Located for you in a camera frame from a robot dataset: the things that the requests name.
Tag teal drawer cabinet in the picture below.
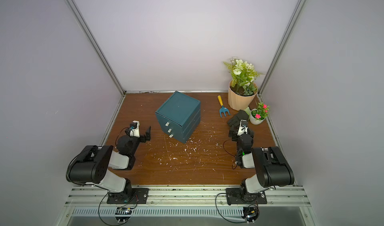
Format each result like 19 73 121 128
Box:
155 91 201 144

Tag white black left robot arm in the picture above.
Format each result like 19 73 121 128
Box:
66 121 151 201

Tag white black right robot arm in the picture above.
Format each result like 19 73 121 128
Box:
229 130 295 196

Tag black gardening glove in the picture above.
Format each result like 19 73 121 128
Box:
227 110 249 129

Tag yellow blue garden fork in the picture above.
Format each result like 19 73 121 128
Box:
218 95 230 118

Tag small white pot pink flowers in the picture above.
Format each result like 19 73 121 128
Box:
250 102 270 125

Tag large peach pot plant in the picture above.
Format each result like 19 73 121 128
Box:
224 57 262 111

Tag left small circuit board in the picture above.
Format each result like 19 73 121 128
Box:
115 207 133 225

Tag small circuit board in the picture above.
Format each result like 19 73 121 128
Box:
115 207 133 225
243 205 260 224

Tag right small circuit board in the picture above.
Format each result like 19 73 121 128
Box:
243 205 260 224

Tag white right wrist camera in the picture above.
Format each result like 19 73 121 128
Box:
237 120 249 136

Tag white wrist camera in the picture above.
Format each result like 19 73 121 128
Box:
237 120 249 136
129 121 140 138

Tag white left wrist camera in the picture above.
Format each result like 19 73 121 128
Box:
129 121 140 138

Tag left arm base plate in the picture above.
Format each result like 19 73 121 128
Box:
107 188 149 205

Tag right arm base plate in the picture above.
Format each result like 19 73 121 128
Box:
226 188 268 206

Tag aluminium front rail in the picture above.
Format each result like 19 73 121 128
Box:
64 185 311 208

